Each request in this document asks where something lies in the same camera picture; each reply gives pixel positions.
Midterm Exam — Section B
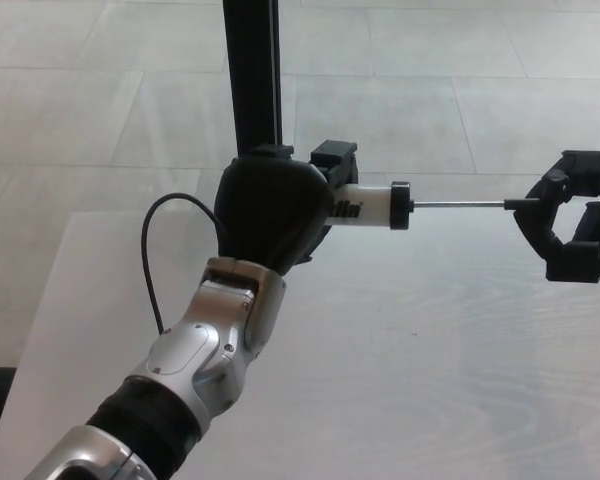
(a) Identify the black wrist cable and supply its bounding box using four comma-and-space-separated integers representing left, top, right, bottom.
140, 192, 227, 334

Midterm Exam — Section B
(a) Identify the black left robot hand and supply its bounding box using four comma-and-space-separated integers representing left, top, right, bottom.
213, 140, 360, 276

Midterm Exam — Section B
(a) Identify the black vertical metal post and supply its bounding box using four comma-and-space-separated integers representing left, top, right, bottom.
221, 0, 285, 152

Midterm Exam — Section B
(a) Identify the white Franklin air pump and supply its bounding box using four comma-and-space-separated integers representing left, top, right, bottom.
327, 179, 542, 233

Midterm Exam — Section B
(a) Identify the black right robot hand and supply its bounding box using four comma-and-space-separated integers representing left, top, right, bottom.
513, 148, 600, 286

